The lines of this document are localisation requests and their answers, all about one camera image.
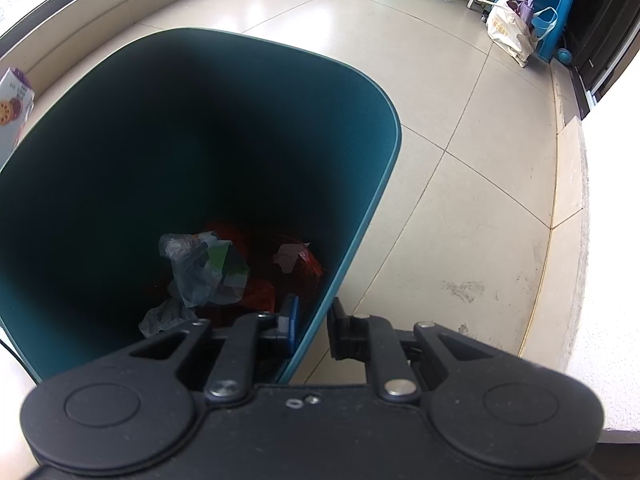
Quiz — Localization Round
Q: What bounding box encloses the orange mesh bag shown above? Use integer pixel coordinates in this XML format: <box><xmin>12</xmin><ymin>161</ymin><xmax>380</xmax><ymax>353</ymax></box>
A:
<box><xmin>202</xmin><ymin>220</ymin><xmax>326</xmax><ymax>293</ymax></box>

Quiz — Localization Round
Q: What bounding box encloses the clear green plastic bag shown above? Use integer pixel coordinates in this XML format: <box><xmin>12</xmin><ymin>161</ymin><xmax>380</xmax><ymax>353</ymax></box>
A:
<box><xmin>159</xmin><ymin>231</ymin><xmax>251</xmax><ymax>308</ymax></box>

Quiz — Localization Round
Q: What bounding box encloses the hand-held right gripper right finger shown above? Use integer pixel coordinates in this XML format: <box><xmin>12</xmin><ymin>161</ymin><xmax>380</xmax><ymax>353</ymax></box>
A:
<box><xmin>327</xmin><ymin>297</ymin><xmax>521</xmax><ymax>403</ymax></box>

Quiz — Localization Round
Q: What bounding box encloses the dark sliding door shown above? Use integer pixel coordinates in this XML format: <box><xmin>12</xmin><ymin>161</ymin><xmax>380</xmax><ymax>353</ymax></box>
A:
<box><xmin>565</xmin><ymin>0</ymin><xmax>640</xmax><ymax>106</ymax></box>

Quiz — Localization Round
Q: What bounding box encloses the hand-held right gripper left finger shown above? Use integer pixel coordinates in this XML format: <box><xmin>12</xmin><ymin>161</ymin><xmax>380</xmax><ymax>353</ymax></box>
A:
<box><xmin>127</xmin><ymin>295</ymin><xmax>301</xmax><ymax>403</ymax></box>

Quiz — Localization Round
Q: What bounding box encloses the light blue bag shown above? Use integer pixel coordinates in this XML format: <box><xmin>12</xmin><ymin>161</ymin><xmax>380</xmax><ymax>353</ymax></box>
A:
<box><xmin>530</xmin><ymin>6</ymin><xmax>558</xmax><ymax>43</ymax></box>

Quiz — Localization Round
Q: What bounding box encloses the white purple snack packet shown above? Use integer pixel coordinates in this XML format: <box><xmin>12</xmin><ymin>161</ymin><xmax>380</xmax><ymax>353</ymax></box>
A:
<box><xmin>0</xmin><ymin>67</ymin><xmax>36</xmax><ymax>161</ymax></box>

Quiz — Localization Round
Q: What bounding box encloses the white tote bag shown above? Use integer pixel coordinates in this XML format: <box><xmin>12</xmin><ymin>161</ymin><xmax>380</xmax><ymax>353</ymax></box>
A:
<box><xmin>475</xmin><ymin>0</ymin><xmax>538</xmax><ymax>68</ymax></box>

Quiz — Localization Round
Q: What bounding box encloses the grey paper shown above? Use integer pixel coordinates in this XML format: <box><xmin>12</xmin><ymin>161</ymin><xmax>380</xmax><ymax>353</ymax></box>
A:
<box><xmin>138</xmin><ymin>297</ymin><xmax>198</xmax><ymax>339</ymax></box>

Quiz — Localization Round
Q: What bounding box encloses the teal plastic bin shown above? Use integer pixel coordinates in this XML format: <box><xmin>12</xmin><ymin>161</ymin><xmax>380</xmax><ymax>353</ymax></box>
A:
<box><xmin>0</xmin><ymin>27</ymin><xmax>403</xmax><ymax>386</ymax></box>

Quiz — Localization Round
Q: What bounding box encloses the orange plastic bag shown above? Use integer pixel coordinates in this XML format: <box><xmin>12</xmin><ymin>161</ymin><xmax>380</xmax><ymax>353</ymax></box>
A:
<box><xmin>240</xmin><ymin>280</ymin><xmax>278</xmax><ymax>313</ymax></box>

